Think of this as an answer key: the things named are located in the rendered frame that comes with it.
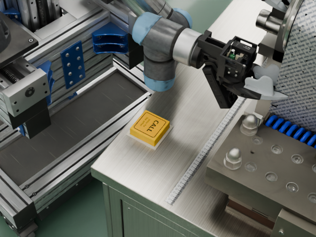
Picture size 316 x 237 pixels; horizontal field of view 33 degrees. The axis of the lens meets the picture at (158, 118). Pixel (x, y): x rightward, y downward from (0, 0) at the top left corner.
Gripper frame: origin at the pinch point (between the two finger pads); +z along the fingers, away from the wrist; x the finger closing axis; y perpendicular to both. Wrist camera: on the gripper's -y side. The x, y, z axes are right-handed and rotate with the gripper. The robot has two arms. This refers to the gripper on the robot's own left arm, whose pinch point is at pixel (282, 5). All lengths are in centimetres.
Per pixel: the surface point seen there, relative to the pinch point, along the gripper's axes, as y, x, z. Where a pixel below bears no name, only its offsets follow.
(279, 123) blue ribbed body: -10.3, -10.6, 19.1
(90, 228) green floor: -128, -11, 41
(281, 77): -4.3, -8.1, 10.6
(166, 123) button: -34.8, -15.2, 7.8
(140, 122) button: -38.2, -18.1, 3.6
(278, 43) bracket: -6.1, -0.8, 6.5
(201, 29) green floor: -140, 116, 25
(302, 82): -1.1, -8.1, 13.3
